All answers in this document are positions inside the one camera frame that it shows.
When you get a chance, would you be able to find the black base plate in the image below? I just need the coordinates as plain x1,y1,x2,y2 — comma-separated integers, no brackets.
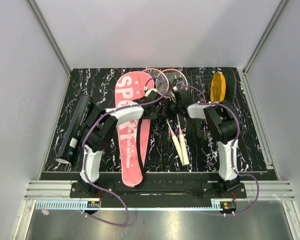
69,172,247,209

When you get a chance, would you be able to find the pink badminton racket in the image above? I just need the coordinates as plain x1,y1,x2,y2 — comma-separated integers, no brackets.
155,68,190,167
142,67,177,137

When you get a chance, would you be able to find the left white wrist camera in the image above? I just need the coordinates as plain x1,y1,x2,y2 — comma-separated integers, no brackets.
144,86,158,97

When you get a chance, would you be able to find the clear tube lid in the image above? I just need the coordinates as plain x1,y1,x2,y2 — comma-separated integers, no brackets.
55,158,70,165

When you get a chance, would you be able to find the black wire basket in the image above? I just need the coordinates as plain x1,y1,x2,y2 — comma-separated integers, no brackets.
190,67,250,134

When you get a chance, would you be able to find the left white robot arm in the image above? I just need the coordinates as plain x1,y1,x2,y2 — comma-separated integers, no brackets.
80,89,163,198

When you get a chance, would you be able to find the purple cable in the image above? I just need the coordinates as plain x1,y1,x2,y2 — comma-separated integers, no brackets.
174,84,261,216
81,77,170,227

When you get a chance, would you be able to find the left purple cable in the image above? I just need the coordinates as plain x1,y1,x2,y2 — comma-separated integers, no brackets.
81,77,170,227

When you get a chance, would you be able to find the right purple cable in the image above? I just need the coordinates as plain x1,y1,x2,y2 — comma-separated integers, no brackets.
174,84,261,216

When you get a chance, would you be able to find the black shuttlecock tube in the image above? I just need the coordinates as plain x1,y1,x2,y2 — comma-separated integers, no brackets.
55,94,92,165

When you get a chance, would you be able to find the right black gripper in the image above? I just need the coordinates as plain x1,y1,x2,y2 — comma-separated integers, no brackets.
156,98,182,121

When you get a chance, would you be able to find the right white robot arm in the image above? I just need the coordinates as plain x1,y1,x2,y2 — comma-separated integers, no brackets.
162,89,241,199

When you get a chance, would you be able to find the pink racket bag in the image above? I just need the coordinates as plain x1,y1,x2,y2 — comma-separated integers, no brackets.
114,71,151,188

